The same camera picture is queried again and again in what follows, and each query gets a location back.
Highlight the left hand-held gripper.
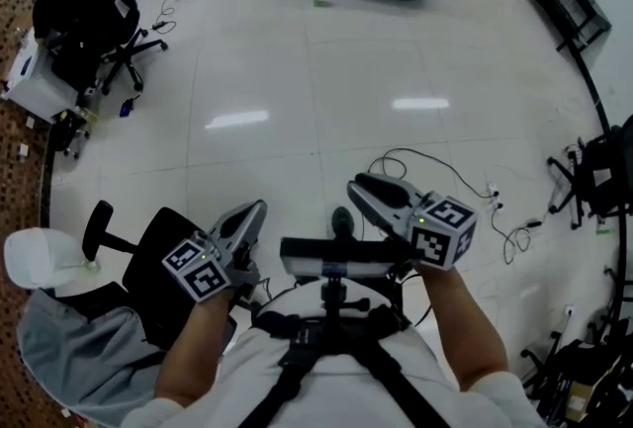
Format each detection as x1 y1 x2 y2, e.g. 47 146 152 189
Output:
161 200 268 303

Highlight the black power adapter with cable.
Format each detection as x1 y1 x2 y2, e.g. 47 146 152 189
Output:
366 147 496 200
492 206 543 265
151 0 182 33

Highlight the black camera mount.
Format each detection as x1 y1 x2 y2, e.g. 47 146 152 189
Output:
319 275 371 333

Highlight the white desk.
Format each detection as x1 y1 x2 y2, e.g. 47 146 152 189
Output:
0 28 85 124

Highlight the person's white shirt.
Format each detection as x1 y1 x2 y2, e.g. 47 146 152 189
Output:
118 280 545 428

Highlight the person's right black shoe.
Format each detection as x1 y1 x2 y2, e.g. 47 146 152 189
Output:
330 207 356 239

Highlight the black round wheeled device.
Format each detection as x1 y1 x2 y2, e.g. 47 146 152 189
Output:
48 109 93 160

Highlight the white power strip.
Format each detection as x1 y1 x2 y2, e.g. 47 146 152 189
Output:
484 181 505 213

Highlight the grey jacket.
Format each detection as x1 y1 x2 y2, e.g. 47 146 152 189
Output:
16 290 167 428

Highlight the black chest harness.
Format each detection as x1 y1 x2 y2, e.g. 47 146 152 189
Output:
251 309 451 428

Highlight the brown cardboard box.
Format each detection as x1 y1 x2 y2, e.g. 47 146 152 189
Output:
563 381 597 423

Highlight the black chest camera bar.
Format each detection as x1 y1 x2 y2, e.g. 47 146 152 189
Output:
280 237 414 280

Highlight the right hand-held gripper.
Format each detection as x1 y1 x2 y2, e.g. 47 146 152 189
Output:
347 172 479 272

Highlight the person's left forearm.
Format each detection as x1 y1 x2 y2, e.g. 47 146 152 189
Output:
153 297 238 410

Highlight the person's right forearm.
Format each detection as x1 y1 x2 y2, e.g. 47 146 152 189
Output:
417 265 510 392

